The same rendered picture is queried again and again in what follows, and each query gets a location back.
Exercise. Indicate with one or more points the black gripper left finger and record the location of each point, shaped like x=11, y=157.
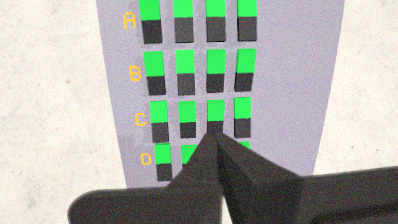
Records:
x=193, y=196

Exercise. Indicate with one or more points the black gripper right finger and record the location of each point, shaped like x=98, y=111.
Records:
x=258, y=191

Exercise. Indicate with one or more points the grey switch panel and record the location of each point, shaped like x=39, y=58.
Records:
x=259, y=71

